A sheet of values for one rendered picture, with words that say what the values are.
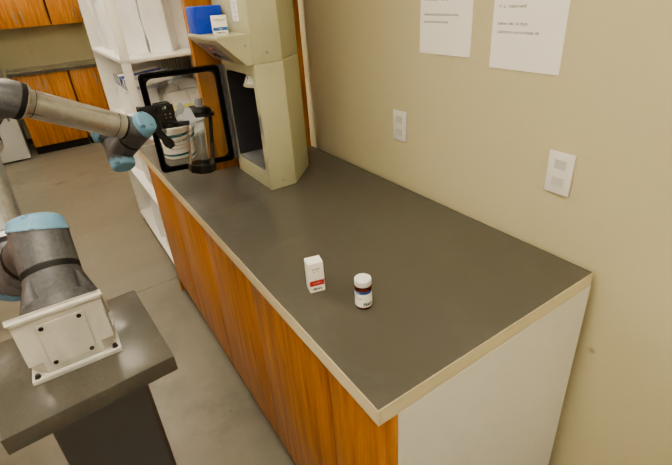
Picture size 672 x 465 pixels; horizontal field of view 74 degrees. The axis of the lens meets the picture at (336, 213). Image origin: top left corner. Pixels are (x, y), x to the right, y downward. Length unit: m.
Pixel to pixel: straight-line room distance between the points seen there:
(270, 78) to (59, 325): 1.03
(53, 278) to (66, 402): 0.25
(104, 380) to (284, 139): 1.03
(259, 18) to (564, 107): 0.98
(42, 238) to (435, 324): 0.87
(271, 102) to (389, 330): 0.97
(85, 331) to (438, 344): 0.74
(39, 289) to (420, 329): 0.80
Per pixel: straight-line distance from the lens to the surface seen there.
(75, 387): 1.11
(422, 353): 0.99
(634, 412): 1.54
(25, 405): 1.13
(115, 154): 1.59
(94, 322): 1.10
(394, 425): 0.96
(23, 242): 1.15
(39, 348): 1.12
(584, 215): 1.31
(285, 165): 1.75
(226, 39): 1.59
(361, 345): 1.00
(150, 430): 1.27
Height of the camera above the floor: 1.63
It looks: 27 degrees down
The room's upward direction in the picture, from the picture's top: 4 degrees counter-clockwise
